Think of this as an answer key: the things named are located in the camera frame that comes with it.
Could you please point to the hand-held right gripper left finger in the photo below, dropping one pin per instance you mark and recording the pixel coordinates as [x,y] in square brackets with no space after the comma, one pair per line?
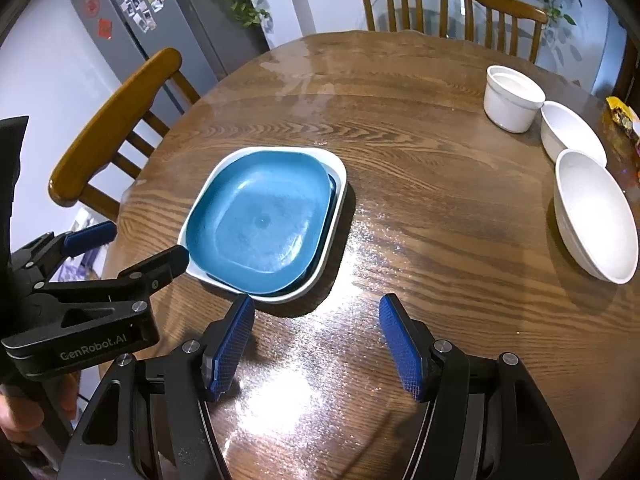
[230,350]

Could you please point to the grey refrigerator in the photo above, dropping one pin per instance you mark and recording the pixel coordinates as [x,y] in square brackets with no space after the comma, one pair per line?
[200,35]

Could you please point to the white straight-sided bowl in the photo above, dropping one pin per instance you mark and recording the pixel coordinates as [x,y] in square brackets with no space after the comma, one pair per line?
[510,110]

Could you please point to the large white bowl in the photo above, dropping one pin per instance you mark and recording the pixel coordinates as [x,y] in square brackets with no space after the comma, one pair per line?
[595,215]

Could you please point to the blue square plate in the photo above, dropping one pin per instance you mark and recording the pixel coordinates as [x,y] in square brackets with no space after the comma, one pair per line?
[260,220]

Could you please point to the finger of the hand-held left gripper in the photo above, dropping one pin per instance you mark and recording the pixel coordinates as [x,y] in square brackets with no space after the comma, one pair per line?
[150,267]
[90,237]

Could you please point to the yellow snack packet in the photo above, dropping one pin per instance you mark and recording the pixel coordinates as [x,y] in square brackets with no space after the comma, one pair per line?
[620,115]

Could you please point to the medium white bowl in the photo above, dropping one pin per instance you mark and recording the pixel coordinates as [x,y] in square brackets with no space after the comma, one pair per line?
[570,130]

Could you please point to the person's left hand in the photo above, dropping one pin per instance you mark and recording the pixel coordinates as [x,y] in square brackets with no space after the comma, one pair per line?
[20,412]

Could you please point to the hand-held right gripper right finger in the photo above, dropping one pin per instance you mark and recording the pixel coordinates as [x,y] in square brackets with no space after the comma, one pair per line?
[405,350]

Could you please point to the red fridge decal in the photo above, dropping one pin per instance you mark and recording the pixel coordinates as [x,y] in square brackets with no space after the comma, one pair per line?
[91,4]
[104,29]

